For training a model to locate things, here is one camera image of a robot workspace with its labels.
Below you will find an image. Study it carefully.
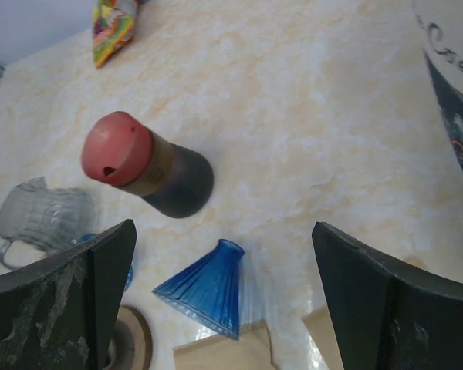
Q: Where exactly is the brown paper coffee filter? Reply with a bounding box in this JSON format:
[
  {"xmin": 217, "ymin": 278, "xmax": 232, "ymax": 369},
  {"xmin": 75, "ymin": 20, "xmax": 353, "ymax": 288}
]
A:
[{"xmin": 174, "ymin": 320, "xmax": 276, "ymax": 370}]

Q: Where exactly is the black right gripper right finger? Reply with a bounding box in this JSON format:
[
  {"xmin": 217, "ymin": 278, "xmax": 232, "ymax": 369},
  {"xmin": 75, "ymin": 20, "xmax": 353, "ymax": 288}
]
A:
[{"xmin": 312, "ymin": 222, "xmax": 463, "ymax": 369}]

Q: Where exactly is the blue glass dripper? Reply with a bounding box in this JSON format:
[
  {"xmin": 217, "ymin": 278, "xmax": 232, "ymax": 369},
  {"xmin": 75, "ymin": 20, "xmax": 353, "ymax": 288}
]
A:
[
  {"xmin": 153, "ymin": 239, "xmax": 245, "ymax": 341},
  {"xmin": 72, "ymin": 233, "xmax": 133, "ymax": 292}
]

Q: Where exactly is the grey glass pitcher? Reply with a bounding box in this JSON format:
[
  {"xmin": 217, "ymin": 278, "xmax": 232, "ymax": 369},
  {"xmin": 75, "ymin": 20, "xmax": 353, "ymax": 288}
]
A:
[{"xmin": 0, "ymin": 177, "xmax": 95, "ymax": 271}]

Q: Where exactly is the brown paper filter right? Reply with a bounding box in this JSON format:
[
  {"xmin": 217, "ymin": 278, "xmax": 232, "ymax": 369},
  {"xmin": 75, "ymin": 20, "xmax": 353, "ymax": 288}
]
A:
[{"xmin": 302, "ymin": 305, "xmax": 343, "ymax": 369}]

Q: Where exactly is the colourful snack packet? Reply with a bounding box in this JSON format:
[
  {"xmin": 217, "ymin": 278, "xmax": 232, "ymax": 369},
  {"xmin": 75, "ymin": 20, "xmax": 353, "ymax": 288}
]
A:
[{"xmin": 92, "ymin": 0, "xmax": 145, "ymax": 69}]

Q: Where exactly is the light wooden dripper ring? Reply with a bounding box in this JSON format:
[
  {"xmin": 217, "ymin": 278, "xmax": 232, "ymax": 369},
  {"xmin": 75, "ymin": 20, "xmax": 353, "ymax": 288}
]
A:
[{"xmin": 103, "ymin": 304, "xmax": 154, "ymax": 370}]

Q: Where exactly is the cream canvas tote bag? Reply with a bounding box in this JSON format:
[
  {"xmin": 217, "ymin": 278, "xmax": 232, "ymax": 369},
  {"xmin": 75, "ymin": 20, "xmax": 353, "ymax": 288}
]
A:
[{"xmin": 411, "ymin": 0, "xmax": 463, "ymax": 172}]

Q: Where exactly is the black tumbler with red lid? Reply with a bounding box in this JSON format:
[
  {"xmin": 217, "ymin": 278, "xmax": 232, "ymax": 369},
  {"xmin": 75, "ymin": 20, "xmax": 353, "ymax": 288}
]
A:
[{"xmin": 81, "ymin": 111, "xmax": 215, "ymax": 219}]

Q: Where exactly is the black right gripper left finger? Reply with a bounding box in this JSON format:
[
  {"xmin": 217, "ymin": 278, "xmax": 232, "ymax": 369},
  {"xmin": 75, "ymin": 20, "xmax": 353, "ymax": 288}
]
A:
[{"xmin": 0, "ymin": 220, "xmax": 137, "ymax": 369}]

